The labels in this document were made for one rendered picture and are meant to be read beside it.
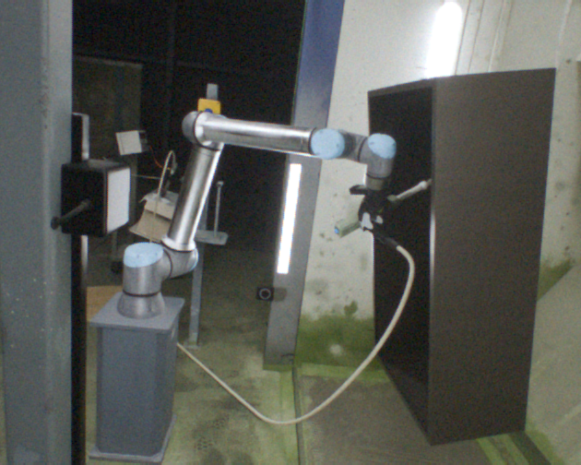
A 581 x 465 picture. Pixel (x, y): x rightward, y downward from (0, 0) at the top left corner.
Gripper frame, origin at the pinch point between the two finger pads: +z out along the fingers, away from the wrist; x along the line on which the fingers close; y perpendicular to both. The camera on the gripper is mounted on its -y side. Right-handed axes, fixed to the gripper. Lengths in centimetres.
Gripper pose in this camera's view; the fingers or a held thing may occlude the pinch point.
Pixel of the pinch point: (365, 224)
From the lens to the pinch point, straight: 162.7
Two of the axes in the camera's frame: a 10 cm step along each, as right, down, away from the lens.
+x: 8.1, -4.1, 4.3
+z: 0.2, 7.4, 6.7
